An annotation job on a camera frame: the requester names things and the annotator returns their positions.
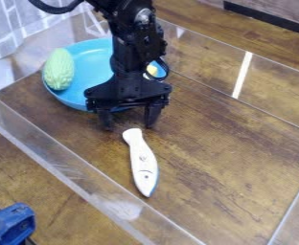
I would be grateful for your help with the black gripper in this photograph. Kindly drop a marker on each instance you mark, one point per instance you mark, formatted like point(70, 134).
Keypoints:
point(128, 89)

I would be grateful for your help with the blue round tray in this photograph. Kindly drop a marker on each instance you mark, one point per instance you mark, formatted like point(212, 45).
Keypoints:
point(90, 55)

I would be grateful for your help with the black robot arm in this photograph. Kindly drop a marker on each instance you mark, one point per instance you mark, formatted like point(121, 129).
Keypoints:
point(137, 45)

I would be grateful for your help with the yellow butter block toy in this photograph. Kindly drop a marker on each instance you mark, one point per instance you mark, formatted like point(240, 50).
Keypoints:
point(152, 70)

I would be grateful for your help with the clear acrylic barrier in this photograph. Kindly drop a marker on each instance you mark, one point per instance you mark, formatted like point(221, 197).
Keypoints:
point(225, 142)

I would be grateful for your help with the blue clamp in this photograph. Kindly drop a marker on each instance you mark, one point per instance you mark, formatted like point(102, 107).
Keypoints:
point(17, 224)

